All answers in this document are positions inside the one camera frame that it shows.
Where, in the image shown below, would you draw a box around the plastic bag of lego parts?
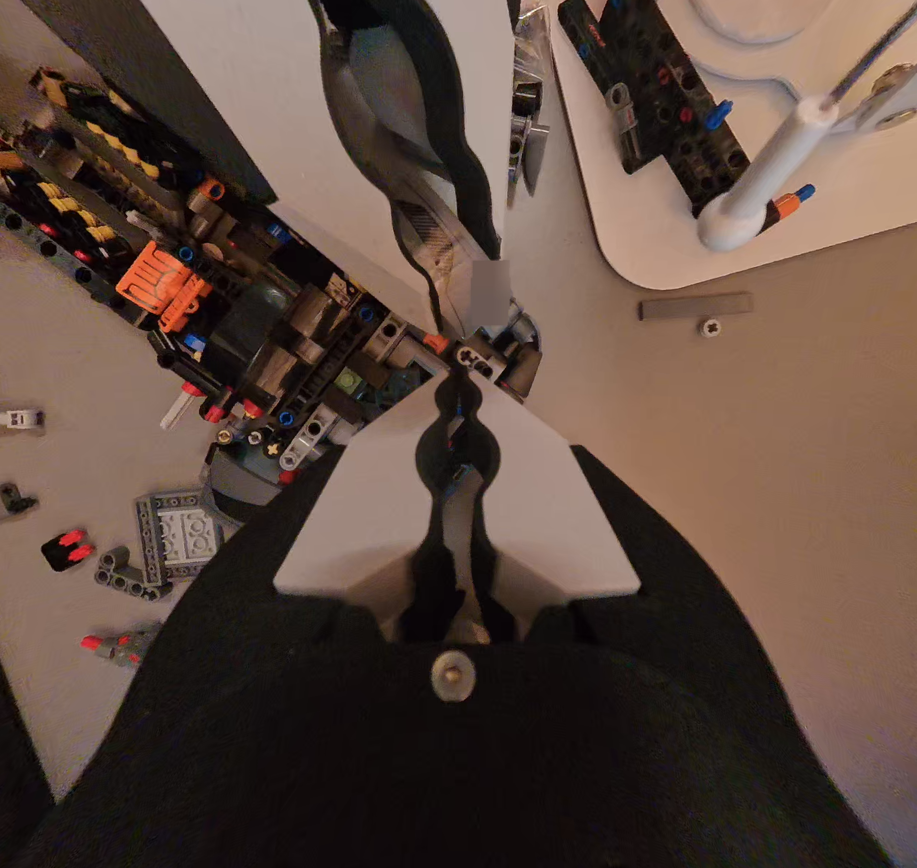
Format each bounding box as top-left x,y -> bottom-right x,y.
511,0 -> 561,203

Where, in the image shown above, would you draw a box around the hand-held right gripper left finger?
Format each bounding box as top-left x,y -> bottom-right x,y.
274,372 -> 459,643

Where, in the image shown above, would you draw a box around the black lego piece red pins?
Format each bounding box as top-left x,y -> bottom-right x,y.
41,528 -> 97,572

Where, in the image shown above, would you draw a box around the grey flat lego tile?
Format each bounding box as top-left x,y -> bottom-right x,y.
639,293 -> 755,322

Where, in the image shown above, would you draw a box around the grey angled lego beam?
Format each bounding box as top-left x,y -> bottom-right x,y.
95,545 -> 173,603

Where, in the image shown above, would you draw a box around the white handled tool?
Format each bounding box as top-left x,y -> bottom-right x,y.
697,1 -> 917,253

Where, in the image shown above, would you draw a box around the white base board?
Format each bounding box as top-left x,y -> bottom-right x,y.
548,0 -> 917,290

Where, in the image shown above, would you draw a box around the grey lego frame white plate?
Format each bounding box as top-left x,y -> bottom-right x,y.
135,491 -> 227,584

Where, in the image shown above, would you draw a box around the grey lego car model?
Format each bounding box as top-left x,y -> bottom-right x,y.
0,66 -> 545,507

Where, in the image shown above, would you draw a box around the black lego frame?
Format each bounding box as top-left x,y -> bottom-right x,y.
557,0 -> 818,236

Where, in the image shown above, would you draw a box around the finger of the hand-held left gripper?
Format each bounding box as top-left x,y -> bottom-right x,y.
337,0 -> 518,262
107,0 -> 445,339

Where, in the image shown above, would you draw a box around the grey lego piece red pin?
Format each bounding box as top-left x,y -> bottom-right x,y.
80,623 -> 163,669

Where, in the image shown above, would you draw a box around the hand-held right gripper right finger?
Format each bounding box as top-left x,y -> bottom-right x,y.
462,377 -> 642,643

